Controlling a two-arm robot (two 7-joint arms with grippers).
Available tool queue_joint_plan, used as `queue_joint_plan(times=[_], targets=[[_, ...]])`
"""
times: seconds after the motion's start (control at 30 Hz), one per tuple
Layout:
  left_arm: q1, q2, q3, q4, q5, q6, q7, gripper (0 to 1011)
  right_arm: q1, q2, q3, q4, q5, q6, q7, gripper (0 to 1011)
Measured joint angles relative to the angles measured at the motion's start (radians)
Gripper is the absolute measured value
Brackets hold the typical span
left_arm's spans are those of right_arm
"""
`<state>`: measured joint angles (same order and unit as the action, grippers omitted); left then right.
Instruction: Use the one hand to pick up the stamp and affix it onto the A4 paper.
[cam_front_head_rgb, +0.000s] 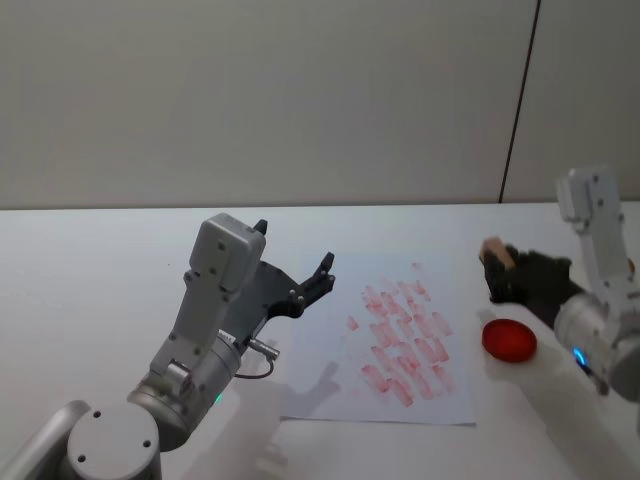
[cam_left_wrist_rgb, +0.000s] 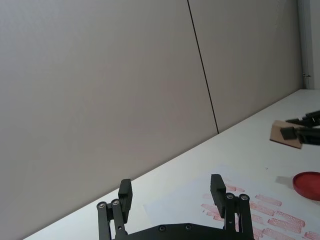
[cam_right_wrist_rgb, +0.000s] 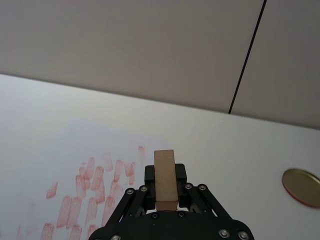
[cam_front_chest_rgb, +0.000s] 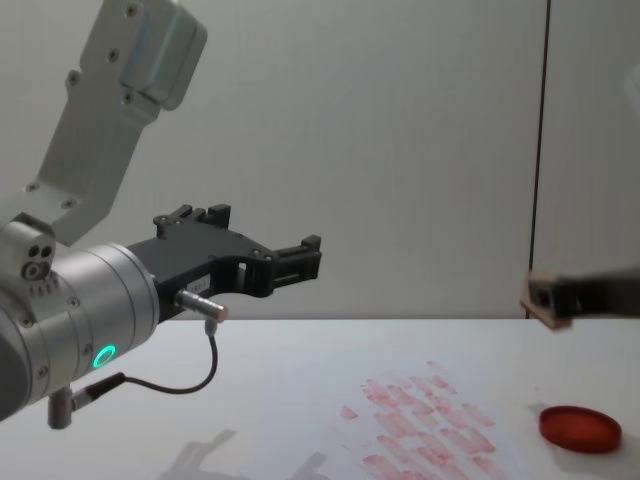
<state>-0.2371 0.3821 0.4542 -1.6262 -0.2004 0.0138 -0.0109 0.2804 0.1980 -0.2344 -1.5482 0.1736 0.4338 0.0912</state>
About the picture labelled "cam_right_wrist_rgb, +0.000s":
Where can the tan wooden block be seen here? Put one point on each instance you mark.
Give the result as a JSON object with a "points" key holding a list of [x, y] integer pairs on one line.
{"points": [[163, 180]]}

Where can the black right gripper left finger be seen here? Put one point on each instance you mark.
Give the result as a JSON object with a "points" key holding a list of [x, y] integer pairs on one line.
{"points": [[149, 190]]}

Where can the round gold metal lid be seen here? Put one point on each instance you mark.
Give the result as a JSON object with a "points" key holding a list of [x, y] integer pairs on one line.
{"points": [[302, 187]]}

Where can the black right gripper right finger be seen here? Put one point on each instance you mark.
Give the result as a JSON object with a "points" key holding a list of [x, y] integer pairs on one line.
{"points": [[180, 192]]}

